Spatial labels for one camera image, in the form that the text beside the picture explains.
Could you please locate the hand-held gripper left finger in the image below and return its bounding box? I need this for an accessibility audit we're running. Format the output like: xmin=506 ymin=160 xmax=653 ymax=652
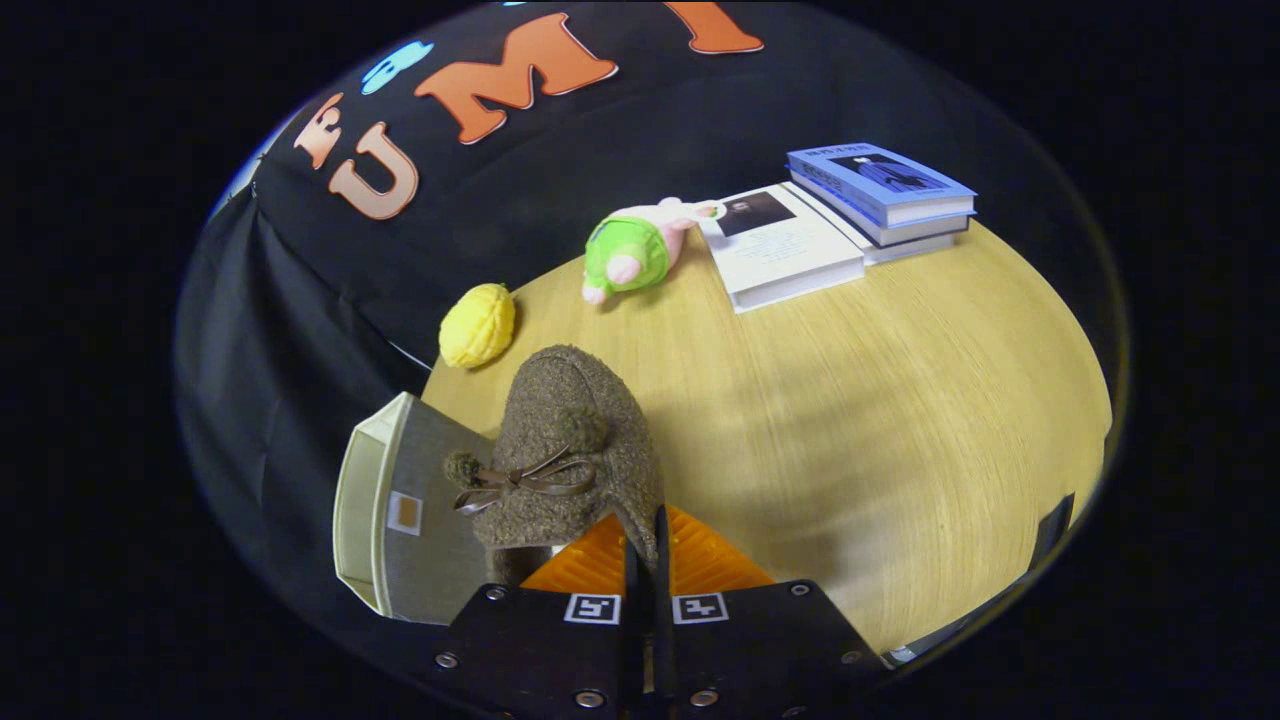
xmin=430 ymin=512 xmax=641 ymax=720

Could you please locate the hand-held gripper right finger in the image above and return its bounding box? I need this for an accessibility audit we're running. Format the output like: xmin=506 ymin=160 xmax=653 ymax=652
xmin=655 ymin=503 xmax=891 ymax=720

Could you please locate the beige fabric storage box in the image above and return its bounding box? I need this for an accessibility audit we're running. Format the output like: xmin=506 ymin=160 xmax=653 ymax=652
xmin=332 ymin=391 xmax=501 ymax=626

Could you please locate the brown fuzzy shoe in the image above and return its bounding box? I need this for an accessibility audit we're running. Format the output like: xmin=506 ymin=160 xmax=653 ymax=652
xmin=443 ymin=345 xmax=666 ymax=586

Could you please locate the yellow plush ball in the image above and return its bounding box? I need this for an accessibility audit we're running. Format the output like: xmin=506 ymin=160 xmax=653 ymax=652
xmin=438 ymin=283 xmax=517 ymax=369

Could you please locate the green and pink plush toy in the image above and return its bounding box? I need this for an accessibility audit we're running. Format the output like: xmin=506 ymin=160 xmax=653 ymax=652
xmin=582 ymin=197 xmax=723 ymax=305

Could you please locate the white book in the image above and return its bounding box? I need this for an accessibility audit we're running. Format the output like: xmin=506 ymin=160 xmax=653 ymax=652
xmin=700 ymin=183 xmax=867 ymax=315

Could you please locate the black backdrop cloth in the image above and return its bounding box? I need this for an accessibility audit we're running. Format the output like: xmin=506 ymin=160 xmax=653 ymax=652
xmin=175 ymin=0 xmax=1131 ymax=661

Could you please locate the blue book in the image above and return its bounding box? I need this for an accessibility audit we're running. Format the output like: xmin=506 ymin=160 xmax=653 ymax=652
xmin=785 ymin=142 xmax=978 ymax=248

